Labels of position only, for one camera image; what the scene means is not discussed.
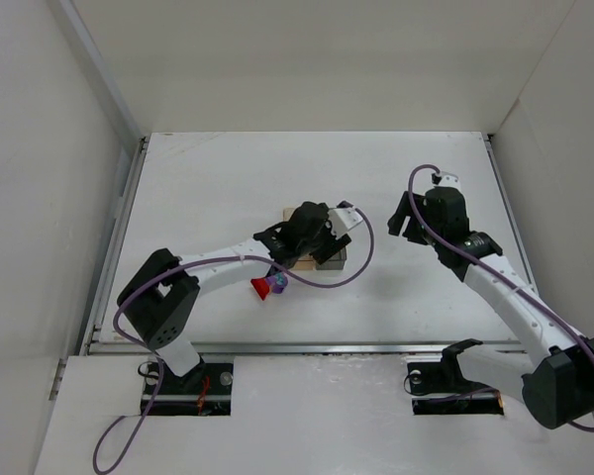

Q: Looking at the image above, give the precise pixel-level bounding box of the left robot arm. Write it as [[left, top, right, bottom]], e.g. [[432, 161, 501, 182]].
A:
[[117, 201, 363, 381]]

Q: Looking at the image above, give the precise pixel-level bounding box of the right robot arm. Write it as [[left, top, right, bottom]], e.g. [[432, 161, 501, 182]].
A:
[[387, 186, 594, 429]]

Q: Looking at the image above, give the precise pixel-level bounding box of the grey transparent container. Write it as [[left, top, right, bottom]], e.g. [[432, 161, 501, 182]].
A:
[[315, 248, 347, 271]]

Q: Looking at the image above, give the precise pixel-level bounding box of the amber transparent container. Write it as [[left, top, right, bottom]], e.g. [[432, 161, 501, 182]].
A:
[[282, 208, 316, 271]]

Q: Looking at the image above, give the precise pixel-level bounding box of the purple round lego piece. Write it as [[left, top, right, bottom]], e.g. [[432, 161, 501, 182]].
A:
[[269, 272, 288, 294]]

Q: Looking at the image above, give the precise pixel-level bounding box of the red lego brick left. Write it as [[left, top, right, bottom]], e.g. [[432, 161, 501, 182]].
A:
[[250, 277, 272, 301]]

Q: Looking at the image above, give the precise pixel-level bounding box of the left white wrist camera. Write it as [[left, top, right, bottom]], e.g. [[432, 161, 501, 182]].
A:
[[328, 201, 363, 238]]

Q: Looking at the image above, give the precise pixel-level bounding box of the aluminium right edge rail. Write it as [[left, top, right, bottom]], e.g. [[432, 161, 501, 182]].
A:
[[482, 134, 537, 289]]

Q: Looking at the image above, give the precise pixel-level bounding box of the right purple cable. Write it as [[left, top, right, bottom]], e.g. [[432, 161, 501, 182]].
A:
[[408, 163, 594, 432]]

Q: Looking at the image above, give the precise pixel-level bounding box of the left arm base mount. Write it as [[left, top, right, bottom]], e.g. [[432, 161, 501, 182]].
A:
[[148, 362, 234, 417]]

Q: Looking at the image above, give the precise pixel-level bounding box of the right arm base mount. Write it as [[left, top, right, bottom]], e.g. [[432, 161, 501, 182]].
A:
[[403, 338, 504, 416]]

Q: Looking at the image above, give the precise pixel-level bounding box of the aluminium left frame post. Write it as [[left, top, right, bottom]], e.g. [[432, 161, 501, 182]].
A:
[[53, 0, 148, 144]]

